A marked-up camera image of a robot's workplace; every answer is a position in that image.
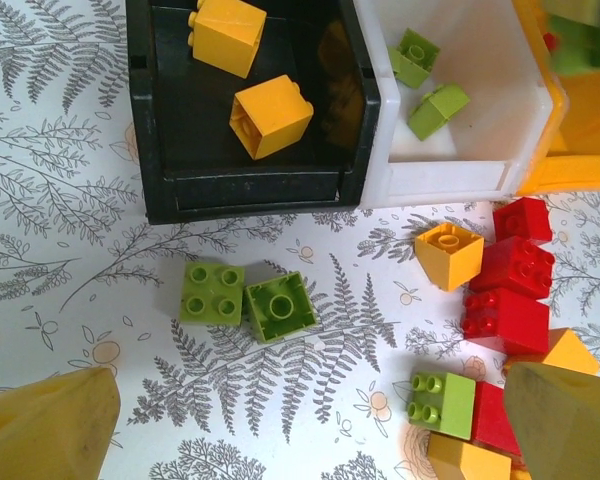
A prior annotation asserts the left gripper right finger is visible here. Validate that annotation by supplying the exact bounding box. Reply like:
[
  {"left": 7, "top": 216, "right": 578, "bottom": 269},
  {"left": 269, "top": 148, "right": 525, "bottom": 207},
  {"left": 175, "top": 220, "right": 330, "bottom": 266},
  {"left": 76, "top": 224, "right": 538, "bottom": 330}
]
[{"left": 504, "top": 360, "right": 600, "bottom": 480}]

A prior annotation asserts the yellow-orange square lego brick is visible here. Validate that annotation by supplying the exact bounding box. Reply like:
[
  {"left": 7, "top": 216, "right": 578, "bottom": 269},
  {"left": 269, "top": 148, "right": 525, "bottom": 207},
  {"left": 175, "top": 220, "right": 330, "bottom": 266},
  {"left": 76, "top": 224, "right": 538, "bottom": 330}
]
[
  {"left": 413, "top": 221, "right": 486, "bottom": 294},
  {"left": 228, "top": 73, "right": 315, "bottom": 162},
  {"left": 187, "top": 0, "right": 269, "bottom": 80},
  {"left": 426, "top": 432, "right": 514, "bottom": 480},
  {"left": 502, "top": 327, "right": 600, "bottom": 379}
]

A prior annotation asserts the yellow plastic bin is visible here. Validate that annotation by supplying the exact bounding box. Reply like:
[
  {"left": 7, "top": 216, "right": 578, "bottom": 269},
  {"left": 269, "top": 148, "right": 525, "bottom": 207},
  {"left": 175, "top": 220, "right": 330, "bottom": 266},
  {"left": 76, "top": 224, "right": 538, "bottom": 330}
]
[{"left": 514, "top": 0, "right": 600, "bottom": 196}]

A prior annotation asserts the floral patterned table cover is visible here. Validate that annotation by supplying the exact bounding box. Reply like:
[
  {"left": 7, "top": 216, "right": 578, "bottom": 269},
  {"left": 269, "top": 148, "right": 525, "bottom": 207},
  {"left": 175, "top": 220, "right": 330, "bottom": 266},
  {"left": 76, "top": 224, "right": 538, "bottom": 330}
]
[{"left": 0, "top": 0, "right": 600, "bottom": 480}]

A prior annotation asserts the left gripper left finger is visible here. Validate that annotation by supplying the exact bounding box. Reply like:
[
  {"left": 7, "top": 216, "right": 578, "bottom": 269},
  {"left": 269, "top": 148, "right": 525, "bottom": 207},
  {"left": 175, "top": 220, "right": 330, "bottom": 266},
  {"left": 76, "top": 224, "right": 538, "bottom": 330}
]
[{"left": 0, "top": 364, "right": 120, "bottom": 480}]

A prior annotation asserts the black plastic bin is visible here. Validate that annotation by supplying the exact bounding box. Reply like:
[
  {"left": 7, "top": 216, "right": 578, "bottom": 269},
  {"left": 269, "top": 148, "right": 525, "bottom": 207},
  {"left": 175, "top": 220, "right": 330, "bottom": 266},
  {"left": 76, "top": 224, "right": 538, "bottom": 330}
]
[{"left": 124, "top": 0, "right": 384, "bottom": 226}]

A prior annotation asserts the green square lego brick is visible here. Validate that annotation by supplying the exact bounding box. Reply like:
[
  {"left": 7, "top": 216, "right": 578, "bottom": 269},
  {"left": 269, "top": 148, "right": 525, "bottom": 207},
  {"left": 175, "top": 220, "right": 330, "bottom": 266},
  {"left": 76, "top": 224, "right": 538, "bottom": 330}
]
[
  {"left": 407, "top": 82, "right": 472, "bottom": 142},
  {"left": 179, "top": 262, "right": 246, "bottom": 327},
  {"left": 385, "top": 28, "right": 442, "bottom": 91},
  {"left": 547, "top": 12, "right": 600, "bottom": 79},
  {"left": 407, "top": 372, "right": 477, "bottom": 442},
  {"left": 242, "top": 270, "right": 320, "bottom": 345}
]

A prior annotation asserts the white plastic bin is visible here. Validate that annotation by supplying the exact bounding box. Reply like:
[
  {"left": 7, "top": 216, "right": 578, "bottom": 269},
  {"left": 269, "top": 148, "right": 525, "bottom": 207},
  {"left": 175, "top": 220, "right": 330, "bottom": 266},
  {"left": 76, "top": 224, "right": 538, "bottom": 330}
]
[{"left": 352, "top": 0, "right": 556, "bottom": 210}]

